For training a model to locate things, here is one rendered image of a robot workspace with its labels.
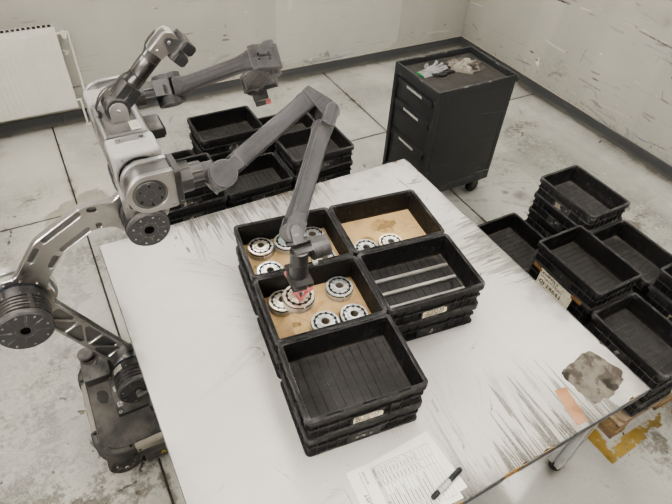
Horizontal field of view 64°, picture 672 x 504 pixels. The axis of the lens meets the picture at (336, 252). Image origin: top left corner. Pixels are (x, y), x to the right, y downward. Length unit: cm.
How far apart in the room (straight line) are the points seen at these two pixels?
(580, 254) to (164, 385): 210
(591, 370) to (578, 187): 152
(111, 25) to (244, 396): 333
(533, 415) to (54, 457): 201
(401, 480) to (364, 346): 44
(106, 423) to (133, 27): 308
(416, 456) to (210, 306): 96
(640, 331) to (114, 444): 240
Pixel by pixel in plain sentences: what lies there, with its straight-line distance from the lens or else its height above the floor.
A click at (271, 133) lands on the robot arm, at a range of 161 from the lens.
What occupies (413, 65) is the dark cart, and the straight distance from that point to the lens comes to 362.
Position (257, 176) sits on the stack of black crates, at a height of 38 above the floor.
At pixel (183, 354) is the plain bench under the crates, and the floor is 70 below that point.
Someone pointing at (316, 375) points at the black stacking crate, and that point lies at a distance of 182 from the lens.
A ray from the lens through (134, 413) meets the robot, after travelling 253.
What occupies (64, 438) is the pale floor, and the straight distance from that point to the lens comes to 285.
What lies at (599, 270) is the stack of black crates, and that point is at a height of 49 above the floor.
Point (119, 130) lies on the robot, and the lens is 165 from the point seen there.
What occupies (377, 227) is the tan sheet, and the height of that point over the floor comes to 83.
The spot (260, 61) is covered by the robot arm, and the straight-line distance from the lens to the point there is 181.
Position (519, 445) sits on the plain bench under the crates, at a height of 70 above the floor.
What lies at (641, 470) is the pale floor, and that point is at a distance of 300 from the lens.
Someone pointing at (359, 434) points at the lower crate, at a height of 74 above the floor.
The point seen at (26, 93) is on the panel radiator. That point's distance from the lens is 463.
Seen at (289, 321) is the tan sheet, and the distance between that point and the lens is 195.
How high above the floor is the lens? 236
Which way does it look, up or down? 44 degrees down
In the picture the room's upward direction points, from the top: 4 degrees clockwise
